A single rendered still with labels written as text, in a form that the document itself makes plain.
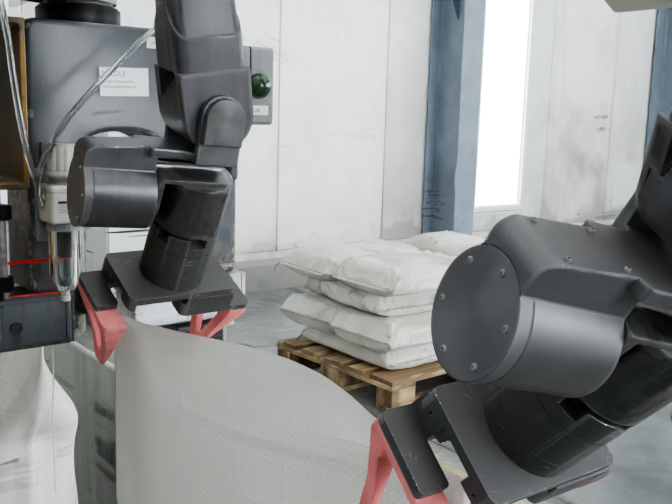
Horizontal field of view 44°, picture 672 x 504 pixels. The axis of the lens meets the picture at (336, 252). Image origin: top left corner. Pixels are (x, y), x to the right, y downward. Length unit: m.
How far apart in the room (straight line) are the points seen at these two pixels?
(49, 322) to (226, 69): 0.37
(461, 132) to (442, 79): 0.52
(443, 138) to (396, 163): 0.46
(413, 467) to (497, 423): 0.05
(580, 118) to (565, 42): 0.75
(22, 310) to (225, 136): 0.33
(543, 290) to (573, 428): 0.10
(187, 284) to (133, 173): 0.12
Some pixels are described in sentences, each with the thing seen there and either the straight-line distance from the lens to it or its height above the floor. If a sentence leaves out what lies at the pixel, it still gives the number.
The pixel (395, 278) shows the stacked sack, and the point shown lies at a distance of 3.50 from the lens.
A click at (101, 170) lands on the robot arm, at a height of 1.21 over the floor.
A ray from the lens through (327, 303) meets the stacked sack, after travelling 3.91.
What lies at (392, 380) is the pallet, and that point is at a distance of 3.60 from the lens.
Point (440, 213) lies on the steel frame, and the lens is 6.85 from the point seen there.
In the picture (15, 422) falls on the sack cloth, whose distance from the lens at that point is 1.19.
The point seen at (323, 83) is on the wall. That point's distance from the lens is 6.14.
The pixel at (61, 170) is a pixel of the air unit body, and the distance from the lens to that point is 0.84.
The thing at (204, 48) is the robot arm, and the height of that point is 1.30.
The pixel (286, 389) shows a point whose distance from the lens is 0.73.
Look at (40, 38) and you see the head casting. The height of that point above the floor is 1.32.
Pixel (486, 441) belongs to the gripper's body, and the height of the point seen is 1.10.
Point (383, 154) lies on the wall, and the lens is 6.53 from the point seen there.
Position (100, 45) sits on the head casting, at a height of 1.32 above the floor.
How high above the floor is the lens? 1.26
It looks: 9 degrees down
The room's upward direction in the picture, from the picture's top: 2 degrees clockwise
